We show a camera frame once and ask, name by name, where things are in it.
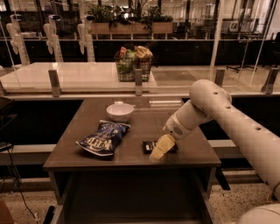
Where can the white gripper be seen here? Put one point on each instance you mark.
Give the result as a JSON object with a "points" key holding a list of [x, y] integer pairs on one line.
{"points": [[172, 128]]}

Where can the black rxbar chocolate wrapper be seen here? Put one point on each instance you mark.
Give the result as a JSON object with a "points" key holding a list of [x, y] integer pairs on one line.
{"points": [[148, 147]]}

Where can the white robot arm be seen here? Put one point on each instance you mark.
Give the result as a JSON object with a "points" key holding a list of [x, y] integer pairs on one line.
{"points": [[257, 144]]}

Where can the white robot arm left background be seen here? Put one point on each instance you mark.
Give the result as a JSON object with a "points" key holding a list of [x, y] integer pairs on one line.
{"points": [[50, 92]]}

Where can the white robot arm middle background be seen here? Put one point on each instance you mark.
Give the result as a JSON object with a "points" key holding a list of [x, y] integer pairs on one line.
{"points": [[53, 42]]}

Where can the white robot arm right background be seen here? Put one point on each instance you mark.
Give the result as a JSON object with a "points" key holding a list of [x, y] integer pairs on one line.
{"points": [[86, 41]]}

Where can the white ceramic bowl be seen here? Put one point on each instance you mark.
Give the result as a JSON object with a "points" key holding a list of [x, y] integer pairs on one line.
{"points": [[120, 112]]}

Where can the blue kettle chips bag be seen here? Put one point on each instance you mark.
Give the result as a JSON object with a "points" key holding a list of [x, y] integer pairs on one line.
{"points": [[104, 141]]}

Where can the metal glass clamp centre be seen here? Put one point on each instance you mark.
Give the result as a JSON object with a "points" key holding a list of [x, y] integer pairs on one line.
{"points": [[138, 81]]}

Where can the metal glass clamp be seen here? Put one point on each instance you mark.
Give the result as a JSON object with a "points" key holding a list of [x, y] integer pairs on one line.
{"points": [[267, 88], [55, 84], [138, 81], [219, 77]]}

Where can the white background table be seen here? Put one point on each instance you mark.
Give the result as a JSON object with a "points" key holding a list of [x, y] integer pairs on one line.
{"points": [[74, 77]]}

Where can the metal glass clamp far right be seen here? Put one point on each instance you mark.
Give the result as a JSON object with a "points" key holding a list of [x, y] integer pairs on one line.
{"points": [[267, 88]]}

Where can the metal glass clamp far left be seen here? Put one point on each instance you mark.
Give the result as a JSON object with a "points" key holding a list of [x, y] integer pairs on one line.
{"points": [[55, 84]]}

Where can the wooden planter with plants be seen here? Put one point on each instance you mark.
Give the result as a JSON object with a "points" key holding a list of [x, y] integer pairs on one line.
{"points": [[132, 20]]}

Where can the black equipment at left edge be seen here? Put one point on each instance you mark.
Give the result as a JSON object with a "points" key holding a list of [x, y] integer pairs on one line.
{"points": [[6, 116]]}

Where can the wire basket of snacks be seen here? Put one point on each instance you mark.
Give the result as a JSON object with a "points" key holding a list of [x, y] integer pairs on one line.
{"points": [[128, 61]]}

